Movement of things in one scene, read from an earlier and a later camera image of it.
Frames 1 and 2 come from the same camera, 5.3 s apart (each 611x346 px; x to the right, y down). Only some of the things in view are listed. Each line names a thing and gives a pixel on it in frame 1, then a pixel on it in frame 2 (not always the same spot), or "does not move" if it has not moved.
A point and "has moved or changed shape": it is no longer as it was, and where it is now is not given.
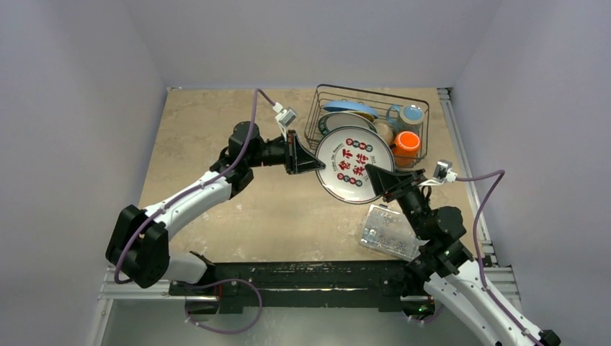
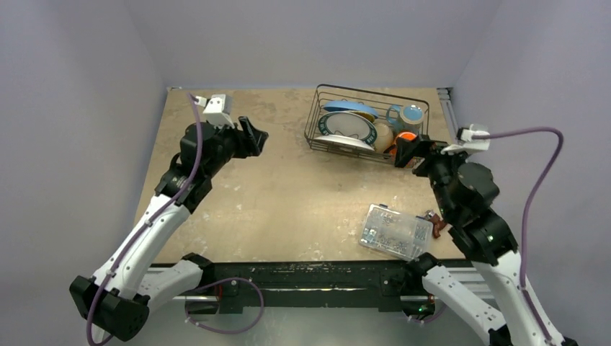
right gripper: [398, 184] -> [421, 156]
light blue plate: [344, 106] does not move
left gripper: [297, 159] -> [246, 146]
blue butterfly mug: [406, 117] does not move
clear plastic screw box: [386, 230] does not move
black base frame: [300, 284] does not move
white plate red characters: [345, 151] has moved or changed shape
